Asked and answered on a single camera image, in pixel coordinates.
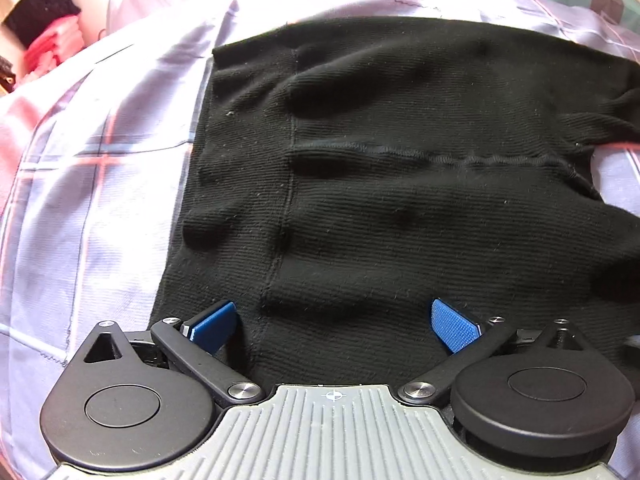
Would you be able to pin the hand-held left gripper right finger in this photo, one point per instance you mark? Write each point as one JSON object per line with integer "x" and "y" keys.
{"x": 453, "y": 327}

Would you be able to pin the black knitted cloth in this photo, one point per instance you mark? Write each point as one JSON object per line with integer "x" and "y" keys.
{"x": 42, "y": 7}

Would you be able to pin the red folded cloth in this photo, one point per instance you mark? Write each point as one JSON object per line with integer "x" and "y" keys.
{"x": 47, "y": 42}

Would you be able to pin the black ribbed pants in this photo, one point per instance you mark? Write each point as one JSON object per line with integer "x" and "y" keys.
{"x": 400, "y": 185}

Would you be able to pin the plaid bed sheet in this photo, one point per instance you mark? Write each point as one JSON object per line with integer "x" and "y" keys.
{"x": 85, "y": 185}

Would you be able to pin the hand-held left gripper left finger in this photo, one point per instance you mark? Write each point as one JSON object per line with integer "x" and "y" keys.
{"x": 216, "y": 326}

